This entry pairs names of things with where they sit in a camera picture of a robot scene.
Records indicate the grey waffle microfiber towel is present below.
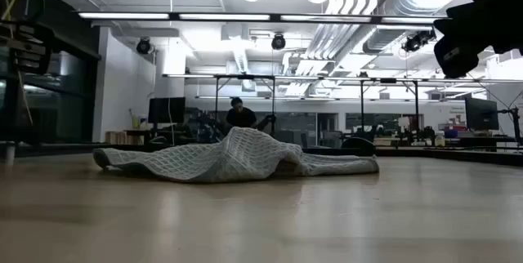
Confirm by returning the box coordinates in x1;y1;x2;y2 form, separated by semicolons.
92;126;380;184

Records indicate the standing person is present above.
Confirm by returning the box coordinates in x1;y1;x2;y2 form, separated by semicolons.
225;96;259;132

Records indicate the black computer monitor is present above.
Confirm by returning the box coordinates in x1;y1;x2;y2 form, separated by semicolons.
464;97;500;132
147;96;186;124

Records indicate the black office chair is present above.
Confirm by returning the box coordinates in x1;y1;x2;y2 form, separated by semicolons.
341;136;377;157

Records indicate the wooden crate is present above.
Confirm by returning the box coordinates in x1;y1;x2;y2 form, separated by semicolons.
105;131;144;145

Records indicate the black hanging ceiling camera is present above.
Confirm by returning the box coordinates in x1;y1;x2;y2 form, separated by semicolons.
136;37;153;56
402;29;436;53
270;33;287;51

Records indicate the white table post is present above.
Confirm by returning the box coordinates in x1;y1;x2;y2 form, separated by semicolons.
4;142;16;165

